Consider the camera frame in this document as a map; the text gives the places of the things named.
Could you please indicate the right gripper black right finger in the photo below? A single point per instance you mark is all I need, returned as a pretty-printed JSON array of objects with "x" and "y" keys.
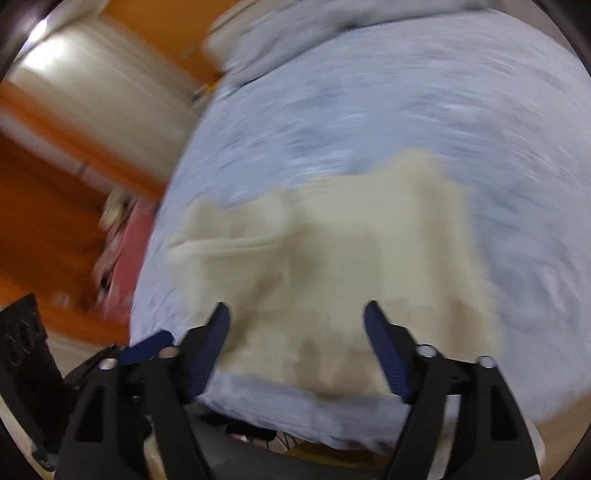
[{"x": 491, "y": 439}]

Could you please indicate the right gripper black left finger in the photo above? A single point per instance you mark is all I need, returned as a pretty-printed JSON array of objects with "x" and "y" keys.
[{"x": 121, "y": 406}]

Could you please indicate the pink blanket pile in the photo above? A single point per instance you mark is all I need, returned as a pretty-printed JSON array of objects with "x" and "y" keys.
[{"x": 127, "y": 222}]

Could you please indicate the cream knit cardigan red buttons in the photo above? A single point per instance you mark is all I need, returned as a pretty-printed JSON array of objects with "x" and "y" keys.
[{"x": 297, "y": 267}]

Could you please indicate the blue butterfly print bedsheet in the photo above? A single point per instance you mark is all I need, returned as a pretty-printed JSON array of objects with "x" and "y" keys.
[{"x": 502, "y": 107}]

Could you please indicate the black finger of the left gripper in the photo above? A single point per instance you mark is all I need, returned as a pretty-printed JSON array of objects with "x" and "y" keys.
[{"x": 145, "y": 349}]

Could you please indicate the orange curtain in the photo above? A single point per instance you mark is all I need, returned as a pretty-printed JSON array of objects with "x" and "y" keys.
[{"x": 50, "y": 236}]

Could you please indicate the cream curtain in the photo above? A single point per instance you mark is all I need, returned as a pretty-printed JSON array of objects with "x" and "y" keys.
[{"x": 102, "y": 81}]

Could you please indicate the grey quilted duvet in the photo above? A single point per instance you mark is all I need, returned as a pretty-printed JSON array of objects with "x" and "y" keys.
[{"x": 299, "y": 26}]

